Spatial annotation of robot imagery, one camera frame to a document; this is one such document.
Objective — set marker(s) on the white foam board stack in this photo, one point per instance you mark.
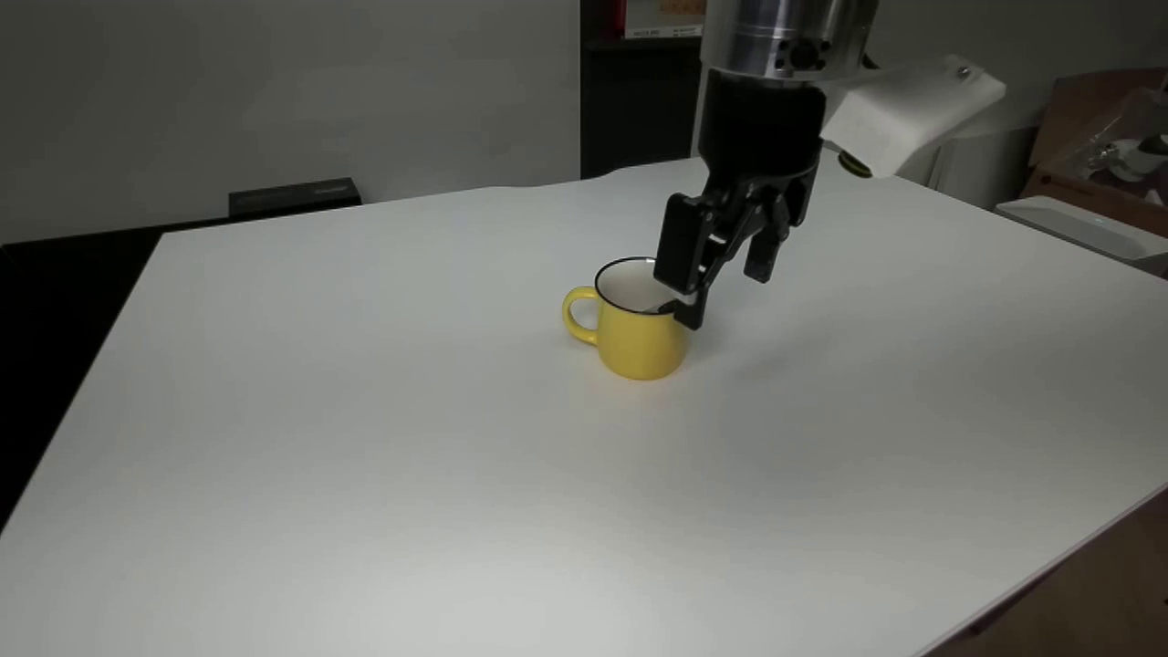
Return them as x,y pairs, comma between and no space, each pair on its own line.
1084,228

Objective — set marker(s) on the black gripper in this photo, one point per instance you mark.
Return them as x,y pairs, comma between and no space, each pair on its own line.
749,129

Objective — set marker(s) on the black box behind table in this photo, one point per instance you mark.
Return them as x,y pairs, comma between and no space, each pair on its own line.
294,197

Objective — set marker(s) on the dark pillar with poster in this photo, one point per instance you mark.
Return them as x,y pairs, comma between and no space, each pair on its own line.
635,95

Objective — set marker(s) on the brown cardboard box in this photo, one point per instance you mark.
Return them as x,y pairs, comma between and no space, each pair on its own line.
1084,125

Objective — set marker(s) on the red and white poster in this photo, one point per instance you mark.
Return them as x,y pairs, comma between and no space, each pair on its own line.
643,20

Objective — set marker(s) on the yellow enamel mug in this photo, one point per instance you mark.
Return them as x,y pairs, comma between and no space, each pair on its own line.
627,319

